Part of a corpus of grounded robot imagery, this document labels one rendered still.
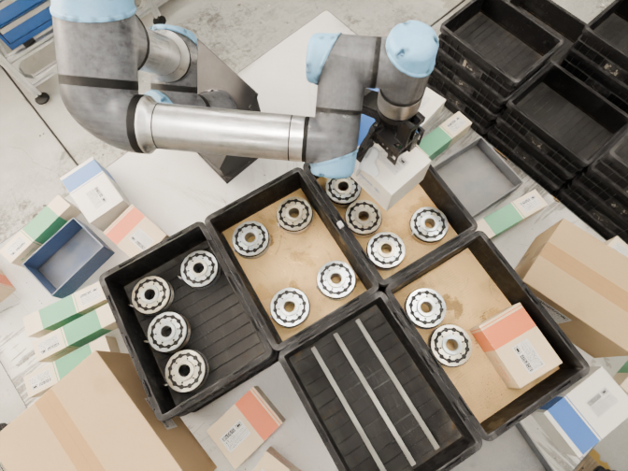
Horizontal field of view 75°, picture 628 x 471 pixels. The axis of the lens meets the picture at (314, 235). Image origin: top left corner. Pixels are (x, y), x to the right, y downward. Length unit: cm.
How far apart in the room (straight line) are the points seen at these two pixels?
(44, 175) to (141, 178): 121
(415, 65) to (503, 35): 150
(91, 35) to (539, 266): 110
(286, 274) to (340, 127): 57
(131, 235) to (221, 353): 47
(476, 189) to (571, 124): 78
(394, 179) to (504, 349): 48
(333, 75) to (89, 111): 38
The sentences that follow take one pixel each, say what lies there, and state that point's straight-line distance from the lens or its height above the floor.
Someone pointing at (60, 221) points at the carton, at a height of 74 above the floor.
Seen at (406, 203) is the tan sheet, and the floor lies 83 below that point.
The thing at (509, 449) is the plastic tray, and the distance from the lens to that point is 132.
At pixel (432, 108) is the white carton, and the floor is 79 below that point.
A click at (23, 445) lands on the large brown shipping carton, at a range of 126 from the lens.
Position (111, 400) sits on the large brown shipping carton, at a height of 90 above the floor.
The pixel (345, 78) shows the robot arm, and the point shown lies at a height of 142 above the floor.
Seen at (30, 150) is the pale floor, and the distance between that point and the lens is 280.
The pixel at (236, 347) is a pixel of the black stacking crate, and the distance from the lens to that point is 113.
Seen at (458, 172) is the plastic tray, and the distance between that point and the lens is 144.
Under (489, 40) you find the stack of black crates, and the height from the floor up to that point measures 49.
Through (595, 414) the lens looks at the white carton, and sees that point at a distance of 131.
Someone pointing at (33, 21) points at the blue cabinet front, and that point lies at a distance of 272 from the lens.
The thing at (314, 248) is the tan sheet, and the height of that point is 83.
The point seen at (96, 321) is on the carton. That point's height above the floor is 76.
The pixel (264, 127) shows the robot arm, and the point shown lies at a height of 137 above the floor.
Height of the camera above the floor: 193
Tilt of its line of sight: 71 degrees down
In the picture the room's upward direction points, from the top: 8 degrees counter-clockwise
